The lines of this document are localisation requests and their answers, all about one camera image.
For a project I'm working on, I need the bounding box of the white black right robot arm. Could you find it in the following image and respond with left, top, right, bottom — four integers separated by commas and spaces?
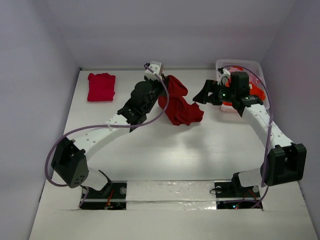
193, 68, 307, 196

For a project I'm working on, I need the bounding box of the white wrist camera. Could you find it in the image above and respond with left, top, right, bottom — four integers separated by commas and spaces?
217, 67, 231, 85
144, 61, 164, 79

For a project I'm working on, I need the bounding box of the white plastic laundry basket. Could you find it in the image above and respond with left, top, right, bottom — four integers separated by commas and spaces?
215, 59, 270, 110

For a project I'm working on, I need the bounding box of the orange t shirt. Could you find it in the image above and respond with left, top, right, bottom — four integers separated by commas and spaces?
221, 82, 266, 102

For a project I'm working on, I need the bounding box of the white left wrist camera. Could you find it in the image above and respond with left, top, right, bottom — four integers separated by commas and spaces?
144, 61, 164, 79

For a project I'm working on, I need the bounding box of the pink t shirt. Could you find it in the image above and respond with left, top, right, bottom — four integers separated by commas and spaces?
216, 66, 260, 86

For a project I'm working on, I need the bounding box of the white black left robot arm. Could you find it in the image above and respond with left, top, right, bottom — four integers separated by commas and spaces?
45, 73, 170, 198

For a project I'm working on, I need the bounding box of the folded bright red t shirt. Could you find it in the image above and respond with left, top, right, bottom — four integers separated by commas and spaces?
87, 73, 116, 102

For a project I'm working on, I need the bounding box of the dark red t shirt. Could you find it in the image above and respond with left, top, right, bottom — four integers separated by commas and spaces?
165, 75, 204, 126

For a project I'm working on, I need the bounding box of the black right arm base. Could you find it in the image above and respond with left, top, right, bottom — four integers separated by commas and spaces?
209, 181, 261, 210

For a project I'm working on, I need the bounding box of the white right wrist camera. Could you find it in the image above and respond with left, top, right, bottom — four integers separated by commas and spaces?
217, 67, 231, 85

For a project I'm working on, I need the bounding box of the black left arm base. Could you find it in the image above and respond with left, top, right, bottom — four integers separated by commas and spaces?
78, 170, 128, 210

